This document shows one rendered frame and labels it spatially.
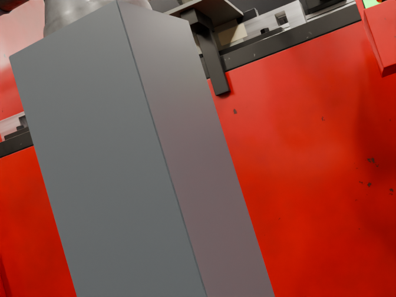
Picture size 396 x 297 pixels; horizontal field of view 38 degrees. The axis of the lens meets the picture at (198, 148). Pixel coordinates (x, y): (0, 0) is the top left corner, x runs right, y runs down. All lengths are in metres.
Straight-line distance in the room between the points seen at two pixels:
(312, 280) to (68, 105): 0.97
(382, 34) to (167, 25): 0.52
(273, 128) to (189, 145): 0.82
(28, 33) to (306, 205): 1.46
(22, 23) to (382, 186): 1.61
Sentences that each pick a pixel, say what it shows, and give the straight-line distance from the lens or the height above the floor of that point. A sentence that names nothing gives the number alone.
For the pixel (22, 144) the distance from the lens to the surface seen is 1.83.
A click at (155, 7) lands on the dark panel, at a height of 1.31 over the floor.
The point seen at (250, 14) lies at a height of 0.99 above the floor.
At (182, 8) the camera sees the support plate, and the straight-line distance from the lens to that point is 1.49.
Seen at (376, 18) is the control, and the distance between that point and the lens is 1.18.
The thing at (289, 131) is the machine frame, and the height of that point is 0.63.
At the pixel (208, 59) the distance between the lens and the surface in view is 1.56.
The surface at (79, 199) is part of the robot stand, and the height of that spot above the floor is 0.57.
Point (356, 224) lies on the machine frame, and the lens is 1.51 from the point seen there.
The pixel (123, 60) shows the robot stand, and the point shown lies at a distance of 0.68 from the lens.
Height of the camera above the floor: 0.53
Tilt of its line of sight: 5 degrees up
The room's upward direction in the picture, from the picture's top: 17 degrees counter-clockwise
